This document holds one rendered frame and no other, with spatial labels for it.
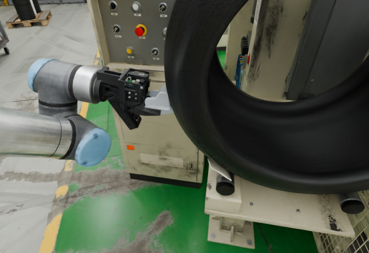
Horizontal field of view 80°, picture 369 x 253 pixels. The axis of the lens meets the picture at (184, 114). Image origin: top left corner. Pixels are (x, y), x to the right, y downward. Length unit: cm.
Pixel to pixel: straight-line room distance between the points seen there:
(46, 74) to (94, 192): 126
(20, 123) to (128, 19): 78
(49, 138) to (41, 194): 145
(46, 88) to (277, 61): 65
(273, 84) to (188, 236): 104
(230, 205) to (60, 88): 50
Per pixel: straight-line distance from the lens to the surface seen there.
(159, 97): 52
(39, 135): 48
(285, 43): 76
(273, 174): 51
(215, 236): 150
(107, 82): 56
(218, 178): 57
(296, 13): 74
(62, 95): 62
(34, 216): 183
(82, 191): 181
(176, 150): 139
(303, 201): 73
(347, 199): 64
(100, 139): 53
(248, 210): 66
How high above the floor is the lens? 135
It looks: 36 degrees down
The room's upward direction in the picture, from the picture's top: straight up
